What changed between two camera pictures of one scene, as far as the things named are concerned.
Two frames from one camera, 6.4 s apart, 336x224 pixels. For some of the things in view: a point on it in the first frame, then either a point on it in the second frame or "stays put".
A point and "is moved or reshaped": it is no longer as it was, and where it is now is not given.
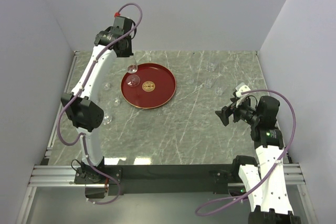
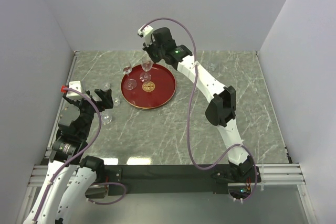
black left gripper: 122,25 -> 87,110
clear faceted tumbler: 210,67 stays put
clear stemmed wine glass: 133,80 is moved or reshaped
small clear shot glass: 106,86 stays put
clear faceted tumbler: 107,119 stays put
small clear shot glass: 116,102 stays put
